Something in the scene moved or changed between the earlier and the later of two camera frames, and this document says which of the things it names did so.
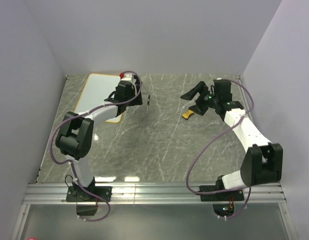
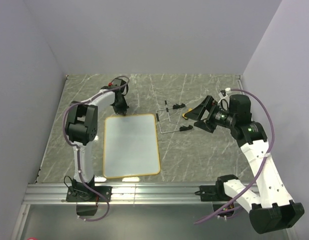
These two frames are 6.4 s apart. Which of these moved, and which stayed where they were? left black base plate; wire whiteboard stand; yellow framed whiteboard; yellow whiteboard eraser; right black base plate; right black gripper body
Moved: right black gripper body; wire whiteboard stand; yellow framed whiteboard
Stayed: yellow whiteboard eraser; right black base plate; left black base plate
